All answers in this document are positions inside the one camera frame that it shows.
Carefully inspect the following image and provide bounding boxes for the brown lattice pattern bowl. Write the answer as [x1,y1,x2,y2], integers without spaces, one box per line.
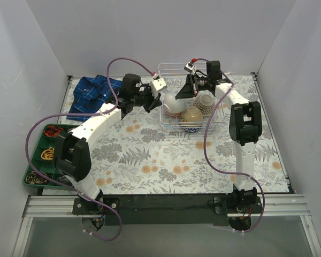
[193,94,215,117]

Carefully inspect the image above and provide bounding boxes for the plain white bowl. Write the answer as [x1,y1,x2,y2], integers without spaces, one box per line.
[180,106,203,126]
[163,92,186,113]

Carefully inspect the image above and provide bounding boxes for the blue zigzag pattern bowl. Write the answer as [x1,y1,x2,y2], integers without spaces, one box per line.
[184,126,201,133]

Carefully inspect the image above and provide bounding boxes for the red floral pattern bowl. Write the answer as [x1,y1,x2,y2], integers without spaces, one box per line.
[164,108,181,117]

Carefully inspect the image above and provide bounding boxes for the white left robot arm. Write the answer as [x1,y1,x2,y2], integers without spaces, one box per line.
[53,73,167,214]

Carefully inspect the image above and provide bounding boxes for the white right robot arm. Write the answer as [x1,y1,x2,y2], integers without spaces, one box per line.
[175,59,262,193]

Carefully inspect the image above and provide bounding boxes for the blue plaid shirt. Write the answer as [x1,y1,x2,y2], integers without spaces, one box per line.
[69,75,112,114]

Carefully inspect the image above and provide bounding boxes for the floral patterned table mat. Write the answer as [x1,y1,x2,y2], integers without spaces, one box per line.
[42,74,292,195]

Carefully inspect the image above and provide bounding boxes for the red rubber bands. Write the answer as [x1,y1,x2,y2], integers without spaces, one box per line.
[43,126,64,138]

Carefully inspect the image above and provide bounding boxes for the yellow rubber bands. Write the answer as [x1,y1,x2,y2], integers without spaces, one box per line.
[41,147,55,161]

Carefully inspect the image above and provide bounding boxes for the green compartment tray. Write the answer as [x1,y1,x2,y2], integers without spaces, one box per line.
[23,124,76,189]

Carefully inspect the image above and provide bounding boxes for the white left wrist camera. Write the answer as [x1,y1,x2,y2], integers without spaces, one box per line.
[149,77,167,96]

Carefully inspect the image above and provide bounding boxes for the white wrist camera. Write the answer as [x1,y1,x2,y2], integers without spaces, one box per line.
[149,77,167,96]
[184,58,197,75]

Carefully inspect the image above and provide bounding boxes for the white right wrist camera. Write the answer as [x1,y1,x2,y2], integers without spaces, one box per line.
[184,58,197,75]

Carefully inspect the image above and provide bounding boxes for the white wire dish rack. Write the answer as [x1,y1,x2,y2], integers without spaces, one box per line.
[158,63,225,133]

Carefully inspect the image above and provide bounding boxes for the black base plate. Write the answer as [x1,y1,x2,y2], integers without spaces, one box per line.
[72,194,263,225]

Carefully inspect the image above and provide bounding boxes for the brown patterned hair ties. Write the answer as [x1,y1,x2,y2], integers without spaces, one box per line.
[26,171,49,185]

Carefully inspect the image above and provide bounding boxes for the aluminium frame rail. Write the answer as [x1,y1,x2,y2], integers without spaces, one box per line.
[22,195,83,217]

